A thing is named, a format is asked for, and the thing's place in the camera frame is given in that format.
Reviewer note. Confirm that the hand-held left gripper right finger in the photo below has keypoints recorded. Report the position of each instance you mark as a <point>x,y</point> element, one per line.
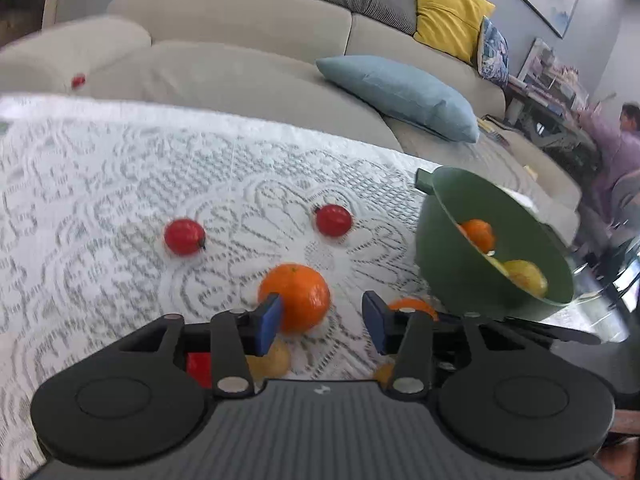
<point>375,322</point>

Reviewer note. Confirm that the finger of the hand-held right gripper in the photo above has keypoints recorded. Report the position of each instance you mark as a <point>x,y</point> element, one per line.
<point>550,334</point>

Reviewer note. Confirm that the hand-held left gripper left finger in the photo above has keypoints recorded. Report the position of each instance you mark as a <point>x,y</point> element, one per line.
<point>270,322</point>

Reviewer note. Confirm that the yellow loquat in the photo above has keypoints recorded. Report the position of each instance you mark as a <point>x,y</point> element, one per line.
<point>275,360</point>
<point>386,374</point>

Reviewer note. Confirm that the orange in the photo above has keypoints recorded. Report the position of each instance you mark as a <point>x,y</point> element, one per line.
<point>477,235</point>
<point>412,306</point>
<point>300,295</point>

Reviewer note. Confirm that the green-yellow pear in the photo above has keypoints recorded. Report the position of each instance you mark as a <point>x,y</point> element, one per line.
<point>525,275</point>

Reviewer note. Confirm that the red cherry tomato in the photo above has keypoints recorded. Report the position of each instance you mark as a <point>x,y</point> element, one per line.
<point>333,219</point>
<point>198,369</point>
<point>184,236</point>

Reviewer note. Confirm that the green colander bowl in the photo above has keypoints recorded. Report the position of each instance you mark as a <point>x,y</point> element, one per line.
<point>450,270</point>

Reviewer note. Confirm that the white lace tablecloth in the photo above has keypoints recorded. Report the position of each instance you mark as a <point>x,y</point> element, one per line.
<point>100,185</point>

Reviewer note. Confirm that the light blue pillow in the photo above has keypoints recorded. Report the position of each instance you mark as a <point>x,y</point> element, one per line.
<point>400,92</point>

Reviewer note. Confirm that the cluttered side shelf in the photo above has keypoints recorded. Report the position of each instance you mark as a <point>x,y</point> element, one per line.
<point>545,100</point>

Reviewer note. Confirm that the beige sofa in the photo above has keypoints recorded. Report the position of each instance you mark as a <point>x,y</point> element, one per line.
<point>225,60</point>

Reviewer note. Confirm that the blue floral cushion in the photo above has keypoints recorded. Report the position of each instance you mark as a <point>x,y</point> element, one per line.
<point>494,50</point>

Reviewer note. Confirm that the yellow cushion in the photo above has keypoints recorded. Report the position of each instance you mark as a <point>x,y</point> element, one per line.
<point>450,15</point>

